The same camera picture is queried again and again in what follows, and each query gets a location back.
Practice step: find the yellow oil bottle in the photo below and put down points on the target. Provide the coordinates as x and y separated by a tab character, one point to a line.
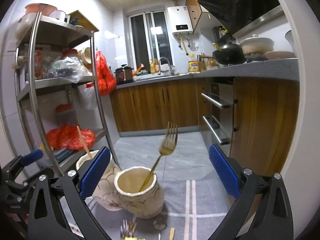
193	64

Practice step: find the black wok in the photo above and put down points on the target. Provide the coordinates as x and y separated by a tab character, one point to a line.
228	54

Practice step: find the white ceramic pot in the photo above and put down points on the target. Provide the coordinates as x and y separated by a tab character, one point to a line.
255	47

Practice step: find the round wooden chopstick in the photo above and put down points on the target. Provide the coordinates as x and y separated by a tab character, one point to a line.
133	228

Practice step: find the gold metal fork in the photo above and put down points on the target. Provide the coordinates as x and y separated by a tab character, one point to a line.
167	147

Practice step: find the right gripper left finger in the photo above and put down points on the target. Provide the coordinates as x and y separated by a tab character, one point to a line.
46	216

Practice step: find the steel shelf rack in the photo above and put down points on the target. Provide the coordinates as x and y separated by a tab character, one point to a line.
59	35

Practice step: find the built-in steel oven drawers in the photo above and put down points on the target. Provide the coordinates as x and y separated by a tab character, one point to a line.
217	120

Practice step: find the bamboo chopstick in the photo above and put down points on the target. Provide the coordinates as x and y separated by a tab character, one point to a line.
172	233

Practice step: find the yellow tulip spoon green handle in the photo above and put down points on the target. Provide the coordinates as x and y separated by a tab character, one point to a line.
132	238

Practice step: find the red plastic bag lower shelf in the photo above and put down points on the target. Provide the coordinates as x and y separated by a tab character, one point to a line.
68	137

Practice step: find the kitchen window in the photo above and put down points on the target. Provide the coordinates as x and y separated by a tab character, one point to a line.
150	40

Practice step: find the white water heater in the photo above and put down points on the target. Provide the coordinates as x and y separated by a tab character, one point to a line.
179	20

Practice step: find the silver flower-handled spoon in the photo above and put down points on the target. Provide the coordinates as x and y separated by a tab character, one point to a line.
159	224

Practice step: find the electric pressure cooker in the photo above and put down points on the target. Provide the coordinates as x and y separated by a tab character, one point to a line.
124	74

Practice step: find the clear plastic bag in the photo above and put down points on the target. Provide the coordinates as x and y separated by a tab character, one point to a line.
68	68

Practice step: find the grey striped table cloth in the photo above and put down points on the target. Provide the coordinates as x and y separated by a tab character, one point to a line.
195	208

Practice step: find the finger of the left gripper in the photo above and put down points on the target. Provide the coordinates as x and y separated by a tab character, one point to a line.
32	157

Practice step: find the silver metal fork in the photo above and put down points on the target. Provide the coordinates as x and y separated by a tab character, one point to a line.
125	229

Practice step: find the wooden kitchen cabinets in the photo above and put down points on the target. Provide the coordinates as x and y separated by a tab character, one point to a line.
265	115

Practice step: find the black range hood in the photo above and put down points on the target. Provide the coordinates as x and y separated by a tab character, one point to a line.
240	16

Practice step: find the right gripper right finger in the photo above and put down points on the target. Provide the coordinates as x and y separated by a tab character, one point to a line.
273	217

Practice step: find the chrome kitchen faucet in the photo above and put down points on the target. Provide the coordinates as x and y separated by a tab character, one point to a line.
165	68

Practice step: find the red hanging plastic bag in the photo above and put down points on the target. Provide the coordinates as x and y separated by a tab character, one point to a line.
106	80

